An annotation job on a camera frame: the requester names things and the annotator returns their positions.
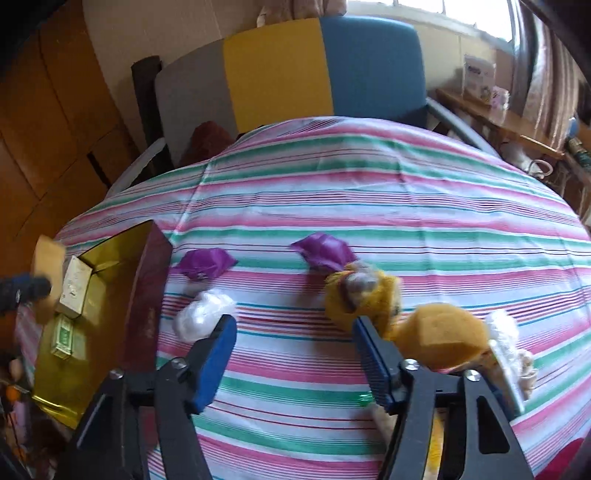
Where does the green white medicine box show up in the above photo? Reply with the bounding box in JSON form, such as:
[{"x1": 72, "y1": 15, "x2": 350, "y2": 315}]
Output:
[{"x1": 50, "y1": 314, "x2": 74, "y2": 360}]

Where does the pink curtain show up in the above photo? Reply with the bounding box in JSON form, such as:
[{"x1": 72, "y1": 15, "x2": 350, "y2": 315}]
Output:
[{"x1": 523, "y1": 16, "x2": 579, "y2": 150}]

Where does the white paper box with print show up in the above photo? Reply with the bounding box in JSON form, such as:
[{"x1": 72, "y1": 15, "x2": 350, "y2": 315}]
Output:
[{"x1": 56, "y1": 256, "x2": 93, "y2": 319}]

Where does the large yellow sponge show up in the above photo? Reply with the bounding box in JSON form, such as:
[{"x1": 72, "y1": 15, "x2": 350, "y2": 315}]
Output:
[{"x1": 384, "y1": 303, "x2": 489, "y2": 370}]

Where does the wooden side table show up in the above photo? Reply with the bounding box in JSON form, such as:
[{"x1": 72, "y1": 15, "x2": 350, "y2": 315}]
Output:
[{"x1": 436, "y1": 88, "x2": 590, "y2": 187}]

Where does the white crumpled plastic bag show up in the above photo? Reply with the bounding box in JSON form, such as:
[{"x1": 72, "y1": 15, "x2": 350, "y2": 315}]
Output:
[{"x1": 173, "y1": 289, "x2": 236, "y2": 343}]

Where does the white product box on table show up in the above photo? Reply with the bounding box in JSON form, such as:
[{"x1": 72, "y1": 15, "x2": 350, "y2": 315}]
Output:
[{"x1": 463, "y1": 55, "x2": 496, "y2": 106}]

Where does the blue Tempo tissue pack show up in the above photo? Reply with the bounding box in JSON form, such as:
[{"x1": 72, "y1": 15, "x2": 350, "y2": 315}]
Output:
[{"x1": 488, "y1": 382, "x2": 518, "y2": 421}]

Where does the gold maroon gift box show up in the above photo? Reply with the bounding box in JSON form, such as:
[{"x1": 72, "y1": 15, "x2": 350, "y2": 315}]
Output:
[{"x1": 33, "y1": 221, "x2": 172, "y2": 429}]

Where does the purple candy wrapper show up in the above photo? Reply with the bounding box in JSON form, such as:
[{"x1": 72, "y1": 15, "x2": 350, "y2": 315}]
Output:
[
  {"x1": 171, "y1": 248, "x2": 238, "y2": 282},
  {"x1": 290, "y1": 232, "x2": 358, "y2": 272}
]

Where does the small yellow sponge piece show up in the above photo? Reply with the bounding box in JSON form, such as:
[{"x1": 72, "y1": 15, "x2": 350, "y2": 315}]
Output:
[{"x1": 31, "y1": 235, "x2": 66, "y2": 326}]

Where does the striped pink green bedsheet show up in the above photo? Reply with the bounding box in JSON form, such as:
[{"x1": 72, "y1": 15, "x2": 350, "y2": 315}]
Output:
[{"x1": 57, "y1": 117, "x2": 590, "y2": 479}]

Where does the grey yellow blue chair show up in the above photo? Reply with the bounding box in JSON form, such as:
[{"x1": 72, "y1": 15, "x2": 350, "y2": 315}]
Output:
[{"x1": 108, "y1": 16, "x2": 496, "y2": 195}]

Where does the yellow rolled sock bundle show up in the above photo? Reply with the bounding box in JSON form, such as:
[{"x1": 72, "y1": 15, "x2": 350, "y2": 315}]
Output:
[{"x1": 325, "y1": 261, "x2": 403, "y2": 336}]

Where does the dark red cushion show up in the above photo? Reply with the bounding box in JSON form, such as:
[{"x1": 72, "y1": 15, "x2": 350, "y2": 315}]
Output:
[{"x1": 180, "y1": 121, "x2": 235, "y2": 167}]

